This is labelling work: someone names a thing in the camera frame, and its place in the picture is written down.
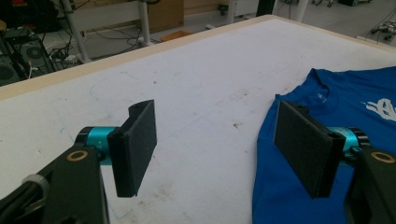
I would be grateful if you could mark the white metal desk leg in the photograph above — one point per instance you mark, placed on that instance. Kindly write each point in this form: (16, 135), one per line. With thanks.
(144, 21)
(233, 11)
(300, 9)
(76, 34)

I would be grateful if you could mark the wooden cabinet panel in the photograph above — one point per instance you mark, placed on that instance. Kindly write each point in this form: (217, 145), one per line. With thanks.
(165, 14)

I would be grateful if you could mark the white power strip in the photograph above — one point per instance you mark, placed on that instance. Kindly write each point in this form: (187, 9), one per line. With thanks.
(70, 58)

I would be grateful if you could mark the brown board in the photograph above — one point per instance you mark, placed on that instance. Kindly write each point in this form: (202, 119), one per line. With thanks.
(176, 35)

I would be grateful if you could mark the power strip with plugs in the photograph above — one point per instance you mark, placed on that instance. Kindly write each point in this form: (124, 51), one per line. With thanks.
(385, 29)

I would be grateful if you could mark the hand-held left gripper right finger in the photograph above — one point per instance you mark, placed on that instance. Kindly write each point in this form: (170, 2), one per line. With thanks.
(305, 149)

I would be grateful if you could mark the black computer case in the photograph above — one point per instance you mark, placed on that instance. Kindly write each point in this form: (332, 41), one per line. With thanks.
(28, 53)

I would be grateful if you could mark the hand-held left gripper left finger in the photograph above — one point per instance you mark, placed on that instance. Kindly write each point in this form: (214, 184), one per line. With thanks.
(134, 149)

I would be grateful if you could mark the blue t-shirt with white print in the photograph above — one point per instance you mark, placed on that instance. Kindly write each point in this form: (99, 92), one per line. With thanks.
(348, 90)

